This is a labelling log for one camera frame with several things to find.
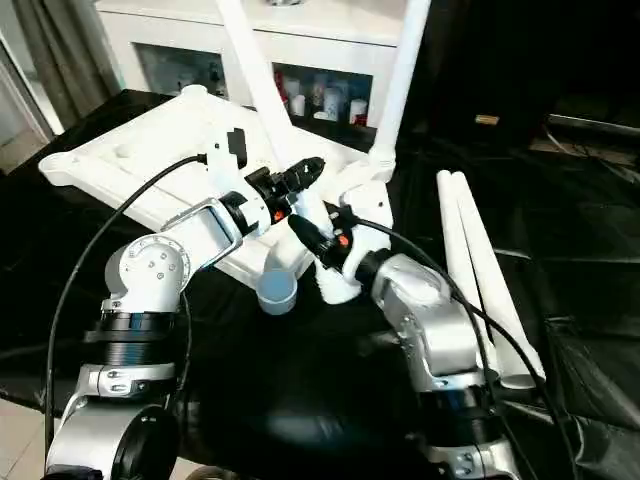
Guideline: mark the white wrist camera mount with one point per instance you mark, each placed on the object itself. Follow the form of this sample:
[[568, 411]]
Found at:
[[370, 210], [222, 170]]

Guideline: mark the white cup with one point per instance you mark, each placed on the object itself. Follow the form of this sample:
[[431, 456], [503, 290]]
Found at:
[[298, 105]]

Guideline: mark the white display cabinet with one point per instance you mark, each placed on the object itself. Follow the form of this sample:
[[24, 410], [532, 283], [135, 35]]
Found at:
[[175, 25]]

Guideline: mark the white plastic table top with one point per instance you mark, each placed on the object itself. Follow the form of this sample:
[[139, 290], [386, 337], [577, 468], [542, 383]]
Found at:
[[150, 150]]

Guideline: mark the grey door frame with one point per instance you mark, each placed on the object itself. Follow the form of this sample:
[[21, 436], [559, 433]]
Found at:
[[25, 100]]

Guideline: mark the black mat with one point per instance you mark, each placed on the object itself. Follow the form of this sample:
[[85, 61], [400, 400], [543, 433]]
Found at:
[[300, 375]]

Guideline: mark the black and white figurine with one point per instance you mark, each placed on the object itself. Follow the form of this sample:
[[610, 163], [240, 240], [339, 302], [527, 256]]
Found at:
[[215, 75]]

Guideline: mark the grey curtain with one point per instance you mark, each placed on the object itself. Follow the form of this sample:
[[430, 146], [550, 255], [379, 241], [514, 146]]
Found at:
[[65, 60]]

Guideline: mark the black cabinet with gold label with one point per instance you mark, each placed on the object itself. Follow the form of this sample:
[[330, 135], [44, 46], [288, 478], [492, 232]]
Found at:
[[475, 60]]

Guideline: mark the dark low furniture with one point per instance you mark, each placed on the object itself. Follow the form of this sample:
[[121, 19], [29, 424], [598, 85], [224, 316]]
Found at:
[[590, 140]]

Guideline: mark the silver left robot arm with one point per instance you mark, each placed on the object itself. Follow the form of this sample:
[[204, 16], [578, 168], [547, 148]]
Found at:
[[150, 270]]

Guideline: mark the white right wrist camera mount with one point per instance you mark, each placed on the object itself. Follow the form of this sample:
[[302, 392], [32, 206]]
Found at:
[[370, 210]]

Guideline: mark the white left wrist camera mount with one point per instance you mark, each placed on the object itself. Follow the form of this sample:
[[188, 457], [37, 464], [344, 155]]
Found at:
[[222, 170]]

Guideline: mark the small white figurine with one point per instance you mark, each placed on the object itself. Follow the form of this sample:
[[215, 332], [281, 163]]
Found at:
[[183, 82]]

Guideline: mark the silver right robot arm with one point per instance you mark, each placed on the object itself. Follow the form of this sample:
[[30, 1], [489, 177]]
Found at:
[[425, 310]]

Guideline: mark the white plastic table leg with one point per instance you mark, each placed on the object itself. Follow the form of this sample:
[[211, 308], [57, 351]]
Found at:
[[265, 100], [452, 240], [400, 90], [475, 240]]

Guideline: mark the red box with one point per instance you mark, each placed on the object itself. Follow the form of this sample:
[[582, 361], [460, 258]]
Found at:
[[362, 120]]

